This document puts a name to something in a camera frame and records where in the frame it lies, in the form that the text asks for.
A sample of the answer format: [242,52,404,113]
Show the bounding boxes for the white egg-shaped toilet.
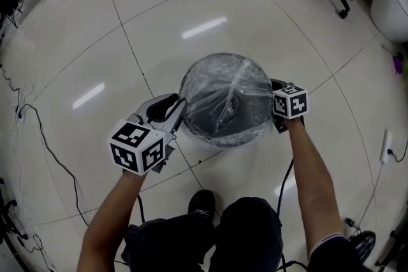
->
[370,0,408,44]

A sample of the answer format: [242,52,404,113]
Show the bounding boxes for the person's right forearm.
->
[282,117,345,261]

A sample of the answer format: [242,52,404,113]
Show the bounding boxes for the person's dark shirt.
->
[307,232,367,272]

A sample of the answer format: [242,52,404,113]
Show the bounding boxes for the person's black left shoe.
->
[187,189,215,219]

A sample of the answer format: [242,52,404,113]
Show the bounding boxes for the black floor cable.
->
[18,103,90,229]

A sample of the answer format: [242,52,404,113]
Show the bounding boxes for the person's dark trousers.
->
[120,196,284,272]

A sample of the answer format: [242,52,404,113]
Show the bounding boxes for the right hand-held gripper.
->
[270,78,310,134]

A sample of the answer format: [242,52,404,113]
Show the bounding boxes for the long white power strip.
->
[379,129,393,164]

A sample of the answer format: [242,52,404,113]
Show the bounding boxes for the black chair base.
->
[0,178,29,243]

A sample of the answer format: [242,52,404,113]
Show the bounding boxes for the black plugged power cable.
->
[386,138,408,164]

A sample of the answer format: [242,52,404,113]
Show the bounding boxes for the black tufted round stool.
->
[343,217,377,267]

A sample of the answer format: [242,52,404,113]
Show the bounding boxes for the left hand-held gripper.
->
[107,93,188,176]

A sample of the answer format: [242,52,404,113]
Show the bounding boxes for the clear plastic bin bag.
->
[178,53,277,147]

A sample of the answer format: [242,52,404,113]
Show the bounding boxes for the person's left forearm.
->
[76,168,150,272]

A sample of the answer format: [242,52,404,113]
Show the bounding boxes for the black mesh waste bin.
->
[179,53,274,147]

